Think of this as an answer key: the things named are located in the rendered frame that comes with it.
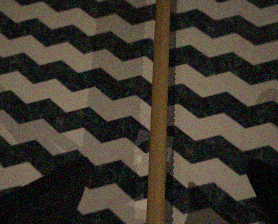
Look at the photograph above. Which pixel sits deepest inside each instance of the tan wooden pole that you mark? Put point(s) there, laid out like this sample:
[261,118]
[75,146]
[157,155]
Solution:
[158,127]

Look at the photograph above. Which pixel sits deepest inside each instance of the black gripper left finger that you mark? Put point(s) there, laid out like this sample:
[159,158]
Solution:
[50,199]

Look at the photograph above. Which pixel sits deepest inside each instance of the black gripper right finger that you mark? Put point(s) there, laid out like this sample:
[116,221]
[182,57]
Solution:
[264,180]

